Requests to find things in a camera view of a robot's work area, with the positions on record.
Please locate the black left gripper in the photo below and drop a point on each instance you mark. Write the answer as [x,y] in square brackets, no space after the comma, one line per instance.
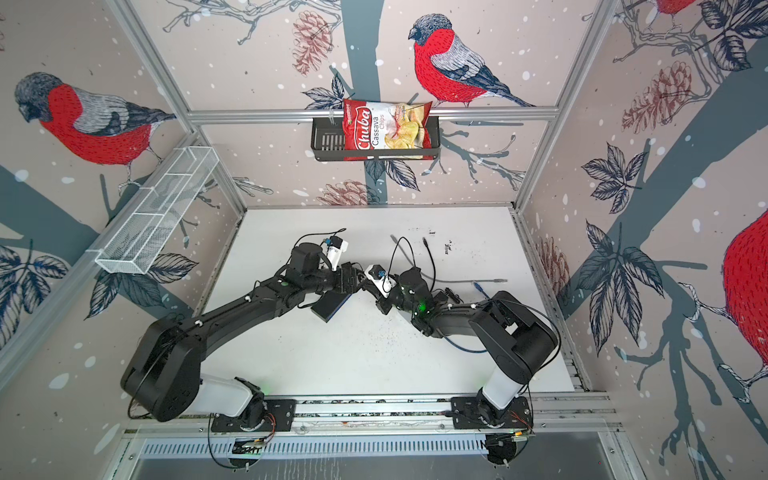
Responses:
[353,286]

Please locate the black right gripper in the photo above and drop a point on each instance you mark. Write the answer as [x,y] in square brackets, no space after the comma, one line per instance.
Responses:
[382,303]

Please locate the black power adapter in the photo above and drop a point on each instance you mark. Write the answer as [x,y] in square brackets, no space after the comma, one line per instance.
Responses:
[455,298]

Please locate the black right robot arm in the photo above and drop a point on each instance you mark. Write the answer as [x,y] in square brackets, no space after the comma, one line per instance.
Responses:
[518,341]

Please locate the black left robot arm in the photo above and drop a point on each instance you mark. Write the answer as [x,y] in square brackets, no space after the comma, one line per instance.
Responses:
[164,375]

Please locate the red cassava chips bag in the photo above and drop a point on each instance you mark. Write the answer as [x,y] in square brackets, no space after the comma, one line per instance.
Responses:
[386,126]

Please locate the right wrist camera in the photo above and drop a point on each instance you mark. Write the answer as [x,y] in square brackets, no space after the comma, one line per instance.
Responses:
[381,279]

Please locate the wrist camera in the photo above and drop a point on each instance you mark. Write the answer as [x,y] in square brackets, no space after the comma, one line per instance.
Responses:
[381,279]
[336,246]

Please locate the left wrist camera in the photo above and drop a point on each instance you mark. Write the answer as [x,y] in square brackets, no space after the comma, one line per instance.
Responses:
[336,246]

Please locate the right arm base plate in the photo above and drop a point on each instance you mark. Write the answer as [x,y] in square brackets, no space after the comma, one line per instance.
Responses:
[468,414]

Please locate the black wall basket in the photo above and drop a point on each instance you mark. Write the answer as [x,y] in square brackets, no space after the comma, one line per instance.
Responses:
[328,144]

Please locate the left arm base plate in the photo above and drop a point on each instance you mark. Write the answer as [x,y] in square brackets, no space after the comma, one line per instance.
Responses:
[282,414]

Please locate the white wire mesh shelf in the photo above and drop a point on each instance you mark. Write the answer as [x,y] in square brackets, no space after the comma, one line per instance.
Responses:
[141,237]

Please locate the aluminium mounting rail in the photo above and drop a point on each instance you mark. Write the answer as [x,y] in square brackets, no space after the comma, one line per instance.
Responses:
[428,414]

